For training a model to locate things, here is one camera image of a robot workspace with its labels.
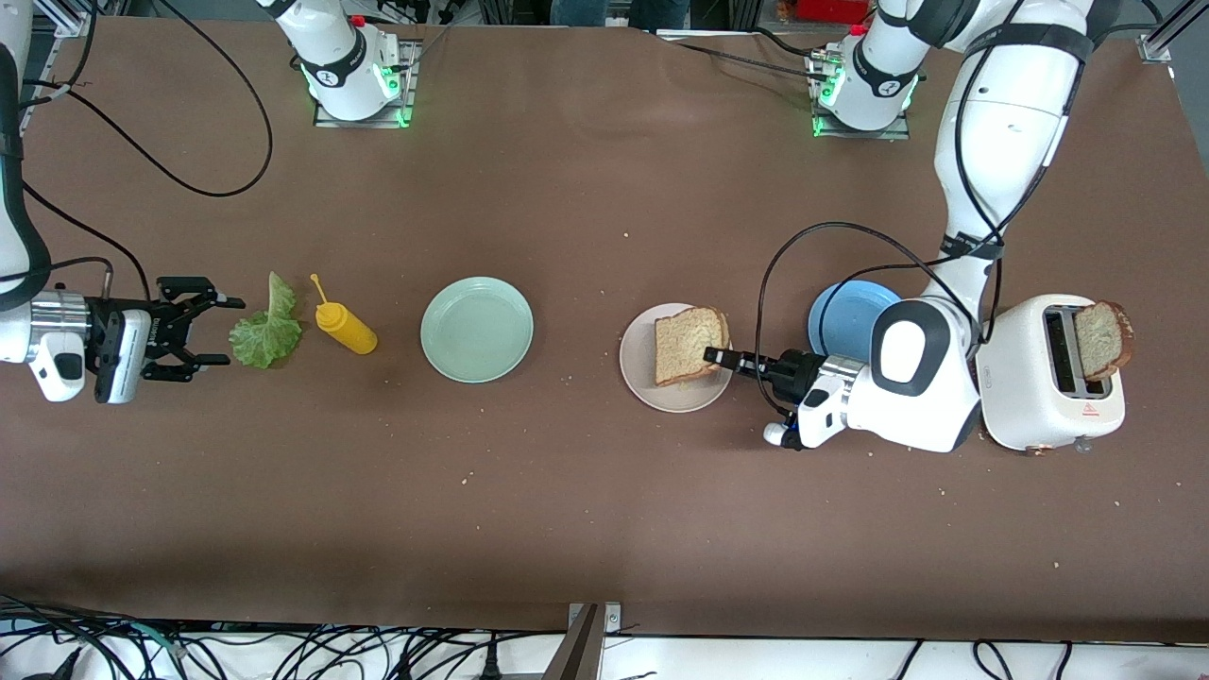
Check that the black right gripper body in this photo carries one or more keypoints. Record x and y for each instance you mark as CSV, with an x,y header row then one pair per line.
x,y
162,331

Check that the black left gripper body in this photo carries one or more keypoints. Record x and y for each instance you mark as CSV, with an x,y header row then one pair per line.
x,y
791,370

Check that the light-crust bread slice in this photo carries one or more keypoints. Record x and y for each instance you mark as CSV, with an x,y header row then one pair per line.
x,y
685,345

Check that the green lettuce leaf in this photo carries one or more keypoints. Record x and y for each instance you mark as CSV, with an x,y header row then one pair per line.
x,y
264,340

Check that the yellow squeeze bottle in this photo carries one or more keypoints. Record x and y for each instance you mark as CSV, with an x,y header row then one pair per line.
x,y
348,331

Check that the dark-crust bread slice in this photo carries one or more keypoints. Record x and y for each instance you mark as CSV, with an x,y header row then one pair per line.
x,y
1100,340

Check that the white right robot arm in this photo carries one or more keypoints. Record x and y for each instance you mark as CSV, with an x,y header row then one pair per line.
x,y
340,57

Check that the blue plate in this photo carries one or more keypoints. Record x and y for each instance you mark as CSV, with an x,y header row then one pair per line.
x,y
841,316

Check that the beige plate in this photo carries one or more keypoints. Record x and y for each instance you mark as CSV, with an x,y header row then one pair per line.
x,y
642,378

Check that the pale green plate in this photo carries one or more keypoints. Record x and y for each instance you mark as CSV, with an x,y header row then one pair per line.
x,y
477,331

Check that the white toaster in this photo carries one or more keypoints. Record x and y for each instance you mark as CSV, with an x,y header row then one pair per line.
x,y
1039,416

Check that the aluminium corner profile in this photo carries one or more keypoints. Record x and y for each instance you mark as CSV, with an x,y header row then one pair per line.
x,y
1154,49
71,26

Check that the red box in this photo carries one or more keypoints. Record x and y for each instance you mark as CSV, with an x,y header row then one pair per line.
x,y
831,9

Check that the standing person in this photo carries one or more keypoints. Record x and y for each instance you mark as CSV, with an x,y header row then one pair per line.
x,y
619,13

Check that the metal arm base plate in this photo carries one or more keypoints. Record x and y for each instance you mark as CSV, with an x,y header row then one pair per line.
x,y
326,120
897,134

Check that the aluminium frame post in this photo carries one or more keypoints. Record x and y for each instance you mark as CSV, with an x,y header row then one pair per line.
x,y
581,652

